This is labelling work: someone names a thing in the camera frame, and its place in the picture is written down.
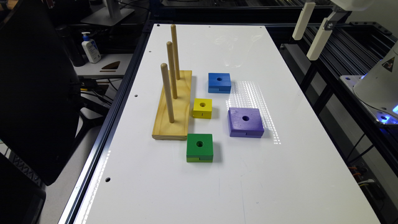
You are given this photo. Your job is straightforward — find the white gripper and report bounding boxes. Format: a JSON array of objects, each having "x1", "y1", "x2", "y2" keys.
[{"x1": 292, "y1": 0, "x2": 374, "y2": 60}]

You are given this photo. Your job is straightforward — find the rear wooden peg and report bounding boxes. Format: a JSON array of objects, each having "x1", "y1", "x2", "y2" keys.
[{"x1": 170, "y1": 24, "x2": 180, "y2": 80}]

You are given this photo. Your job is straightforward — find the wooden peg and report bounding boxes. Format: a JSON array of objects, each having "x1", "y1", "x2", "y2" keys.
[
  {"x1": 160, "y1": 63, "x2": 175, "y2": 123},
  {"x1": 170, "y1": 24, "x2": 180, "y2": 80},
  {"x1": 167, "y1": 41, "x2": 178, "y2": 99}
]

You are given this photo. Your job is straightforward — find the middle wooden peg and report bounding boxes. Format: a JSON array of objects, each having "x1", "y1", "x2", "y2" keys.
[{"x1": 167, "y1": 41, "x2": 178, "y2": 99}]

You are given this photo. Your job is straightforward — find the white pump lotion bottle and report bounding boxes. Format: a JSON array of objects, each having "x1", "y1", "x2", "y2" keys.
[{"x1": 81, "y1": 32, "x2": 101, "y2": 63}]

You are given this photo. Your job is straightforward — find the wooden peg base board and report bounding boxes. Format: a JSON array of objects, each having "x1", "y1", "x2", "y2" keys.
[{"x1": 152, "y1": 70, "x2": 192, "y2": 141}]

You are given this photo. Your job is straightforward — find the blue block with hole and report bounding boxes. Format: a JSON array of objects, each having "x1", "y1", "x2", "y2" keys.
[{"x1": 208, "y1": 73, "x2": 231, "y2": 93}]

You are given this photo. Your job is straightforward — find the green block with hole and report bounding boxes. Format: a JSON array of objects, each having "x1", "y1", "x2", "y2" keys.
[{"x1": 186, "y1": 134, "x2": 214, "y2": 162}]

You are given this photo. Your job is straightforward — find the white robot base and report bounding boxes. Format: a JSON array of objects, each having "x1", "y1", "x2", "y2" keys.
[{"x1": 340, "y1": 44, "x2": 397, "y2": 128}]

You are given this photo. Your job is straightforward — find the front wooden peg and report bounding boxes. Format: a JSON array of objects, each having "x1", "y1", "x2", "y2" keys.
[{"x1": 160, "y1": 63, "x2": 175, "y2": 123}]

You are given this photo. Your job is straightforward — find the yellow block with hole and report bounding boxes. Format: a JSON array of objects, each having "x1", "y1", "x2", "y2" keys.
[{"x1": 192, "y1": 98, "x2": 212, "y2": 119}]

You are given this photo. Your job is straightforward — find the purple block with hole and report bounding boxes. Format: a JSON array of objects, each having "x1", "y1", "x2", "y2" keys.
[{"x1": 228, "y1": 108, "x2": 264, "y2": 138}]

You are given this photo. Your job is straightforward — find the black cylindrical bottle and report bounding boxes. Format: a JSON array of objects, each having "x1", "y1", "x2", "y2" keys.
[{"x1": 55, "y1": 25, "x2": 86, "y2": 67}]

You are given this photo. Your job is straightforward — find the grey monitor stand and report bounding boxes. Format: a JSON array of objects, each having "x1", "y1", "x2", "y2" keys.
[{"x1": 80, "y1": 0, "x2": 135, "y2": 26}]

